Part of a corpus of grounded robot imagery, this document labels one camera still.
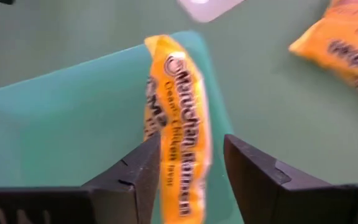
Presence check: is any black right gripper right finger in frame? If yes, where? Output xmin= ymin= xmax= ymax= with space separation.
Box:
xmin=224 ymin=134 xmax=358 ymax=224

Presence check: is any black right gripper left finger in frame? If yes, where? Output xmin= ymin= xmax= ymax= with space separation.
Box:
xmin=0 ymin=133 xmax=162 ymax=224

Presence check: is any teal plastic bin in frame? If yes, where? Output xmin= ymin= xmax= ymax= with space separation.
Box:
xmin=0 ymin=30 xmax=244 ymax=224

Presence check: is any yellow creamy chicken ramen packet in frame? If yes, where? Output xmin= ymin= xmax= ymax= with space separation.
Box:
xmin=144 ymin=33 xmax=213 ymax=224
xmin=288 ymin=0 xmax=358 ymax=101

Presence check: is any green table mat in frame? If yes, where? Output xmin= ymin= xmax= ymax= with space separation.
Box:
xmin=0 ymin=0 xmax=358 ymax=224

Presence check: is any clear plastic bin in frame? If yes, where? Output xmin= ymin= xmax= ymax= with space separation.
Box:
xmin=177 ymin=0 xmax=246 ymax=24

